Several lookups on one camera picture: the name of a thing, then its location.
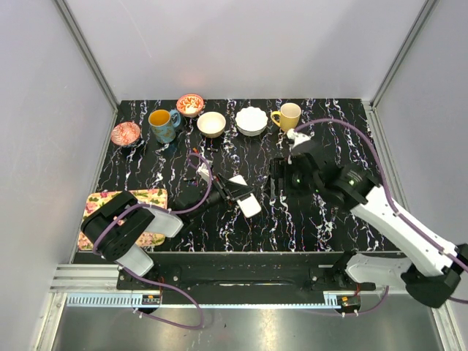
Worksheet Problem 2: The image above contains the cream round bowl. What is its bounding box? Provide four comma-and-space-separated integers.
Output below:
197, 112, 226, 138

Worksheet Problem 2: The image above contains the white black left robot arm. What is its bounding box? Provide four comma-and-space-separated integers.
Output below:
80, 175, 261, 289

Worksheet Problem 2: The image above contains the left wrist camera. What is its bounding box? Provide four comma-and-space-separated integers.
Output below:
196, 162, 212, 183

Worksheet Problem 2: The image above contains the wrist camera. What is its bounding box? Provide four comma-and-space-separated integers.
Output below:
196, 162, 212, 183
286, 129, 317, 156

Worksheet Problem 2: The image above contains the floral rectangular tray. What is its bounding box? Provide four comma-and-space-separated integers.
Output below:
78, 189, 168, 252

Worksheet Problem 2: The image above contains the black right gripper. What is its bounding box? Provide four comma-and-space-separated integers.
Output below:
261, 157, 321, 199

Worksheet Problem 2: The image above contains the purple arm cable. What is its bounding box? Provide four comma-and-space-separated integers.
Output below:
294, 118, 468, 317
91, 152, 214, 330

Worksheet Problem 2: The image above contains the orange floral bowl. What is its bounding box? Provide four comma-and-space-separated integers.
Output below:
176, 94, 205, 118

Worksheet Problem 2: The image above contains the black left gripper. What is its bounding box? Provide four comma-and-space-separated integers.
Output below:
189, 173, 254, 220

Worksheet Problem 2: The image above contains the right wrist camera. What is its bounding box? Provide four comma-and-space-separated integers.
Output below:
286, 129, 317, 156

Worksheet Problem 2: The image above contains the white battery cover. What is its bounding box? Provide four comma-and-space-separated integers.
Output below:
229, 175, 247, 186

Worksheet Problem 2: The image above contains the yellow mug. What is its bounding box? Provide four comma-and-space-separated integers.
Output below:
270, 102, 302, 132

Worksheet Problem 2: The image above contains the blue patterned mug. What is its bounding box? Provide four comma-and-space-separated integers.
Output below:
148, 109, 181, 144

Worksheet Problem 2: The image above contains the aluminium corner frame post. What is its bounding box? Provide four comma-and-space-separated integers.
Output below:
369, 0, 439, 109

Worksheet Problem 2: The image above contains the white remote control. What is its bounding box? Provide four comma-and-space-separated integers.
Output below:
236, 194, 262, 218

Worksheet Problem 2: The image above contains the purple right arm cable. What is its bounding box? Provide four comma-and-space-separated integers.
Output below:
294, 118, 468, 317

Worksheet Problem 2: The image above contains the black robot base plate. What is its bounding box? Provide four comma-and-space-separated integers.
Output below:
116, 252, 377, 297

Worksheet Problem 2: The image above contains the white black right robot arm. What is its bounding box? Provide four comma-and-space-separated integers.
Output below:
268, 154, 467, 308

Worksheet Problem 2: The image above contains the left aluminium frame post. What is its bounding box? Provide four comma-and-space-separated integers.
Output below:
53, 0, 119, 110

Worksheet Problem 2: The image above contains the red patterned small dish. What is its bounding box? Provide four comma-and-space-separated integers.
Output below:
110, 121, 141, 147

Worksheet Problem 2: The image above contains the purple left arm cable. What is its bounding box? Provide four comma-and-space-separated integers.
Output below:
91, 152, 214, 330

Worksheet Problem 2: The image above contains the white scalloped bowl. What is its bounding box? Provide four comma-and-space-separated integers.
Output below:
235, 107, 268, 137

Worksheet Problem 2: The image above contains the aluminium table edge rail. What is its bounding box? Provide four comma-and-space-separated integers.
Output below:
49, 263, 448, 293

